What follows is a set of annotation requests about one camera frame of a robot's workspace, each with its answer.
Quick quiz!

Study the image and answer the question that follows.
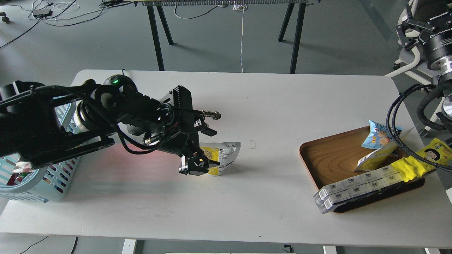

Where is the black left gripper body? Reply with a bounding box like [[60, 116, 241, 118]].
[[145, 86, 221, 157]]

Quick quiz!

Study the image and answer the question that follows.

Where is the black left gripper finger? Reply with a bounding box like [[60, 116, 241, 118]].
[[199, 143, 220, 168], [179, 156, 209, 176]]

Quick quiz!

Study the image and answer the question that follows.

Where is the yellow nut snack pouch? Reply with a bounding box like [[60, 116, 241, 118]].
[[208, 142, 241, 176]]

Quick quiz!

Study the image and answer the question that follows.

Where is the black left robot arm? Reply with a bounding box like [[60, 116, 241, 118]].
[[1, 74, 221, 175]]

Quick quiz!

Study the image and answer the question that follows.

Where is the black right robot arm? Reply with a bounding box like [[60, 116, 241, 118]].
[[396, 0, 451, 136]]

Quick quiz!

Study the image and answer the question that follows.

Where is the light blue plastic basket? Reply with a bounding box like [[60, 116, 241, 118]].
[[0, 102, 82, 203]]

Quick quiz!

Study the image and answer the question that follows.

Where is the red white snack pack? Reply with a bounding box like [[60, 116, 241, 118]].
[[6, 161, 35, 186]]

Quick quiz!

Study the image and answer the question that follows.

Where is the yellow white snack pouch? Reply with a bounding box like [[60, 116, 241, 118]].
[[355, 140, 398, 172]]

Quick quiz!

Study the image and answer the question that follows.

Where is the blue snack bag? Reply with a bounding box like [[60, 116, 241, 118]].
[[361, 120, 393, 150]]

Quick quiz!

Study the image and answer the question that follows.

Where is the yellow cartoon snack pack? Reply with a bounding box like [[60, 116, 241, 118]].
[[390, 138, 452, 182]]

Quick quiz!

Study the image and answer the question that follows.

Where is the black barcode scanner red window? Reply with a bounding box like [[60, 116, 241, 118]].
[[103, 74, 138, 93]]

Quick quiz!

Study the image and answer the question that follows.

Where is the brown wooden tray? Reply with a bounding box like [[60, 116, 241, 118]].
[[299, 126, 425, 213]]

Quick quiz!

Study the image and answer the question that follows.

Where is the clear wrapped box row upper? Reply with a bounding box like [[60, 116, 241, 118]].
[[313, 165, 403, 205]]

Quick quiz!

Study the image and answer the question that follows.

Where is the background black leg table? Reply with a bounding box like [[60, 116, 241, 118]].
[[141, 0, 311, 74]]

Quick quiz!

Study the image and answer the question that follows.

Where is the black power adapter floor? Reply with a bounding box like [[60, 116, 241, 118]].
[[32, 8, 52, 19]]

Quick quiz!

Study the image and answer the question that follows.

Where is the white hanging cord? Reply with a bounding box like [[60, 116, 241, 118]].
[[233, 4, 248, 73]]

